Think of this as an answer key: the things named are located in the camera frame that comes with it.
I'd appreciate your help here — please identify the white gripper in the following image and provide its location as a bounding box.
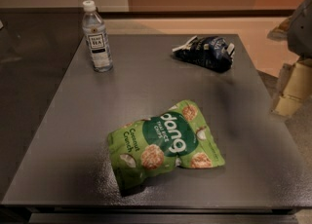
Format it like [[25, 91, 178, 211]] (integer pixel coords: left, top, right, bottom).
[[267, 0, 312, 117]]

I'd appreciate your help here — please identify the green rice chip bag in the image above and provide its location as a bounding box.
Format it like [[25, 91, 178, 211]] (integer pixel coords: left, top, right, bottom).
[[108, 100, 225, 191]]

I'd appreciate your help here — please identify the dark blue snack bag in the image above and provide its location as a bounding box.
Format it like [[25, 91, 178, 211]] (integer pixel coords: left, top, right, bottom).
[[173, 36, 235, 73]]

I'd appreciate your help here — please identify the clear plastic water bottle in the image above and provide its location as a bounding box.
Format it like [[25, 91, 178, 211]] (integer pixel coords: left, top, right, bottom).
[[82, 0, 113, 72]]

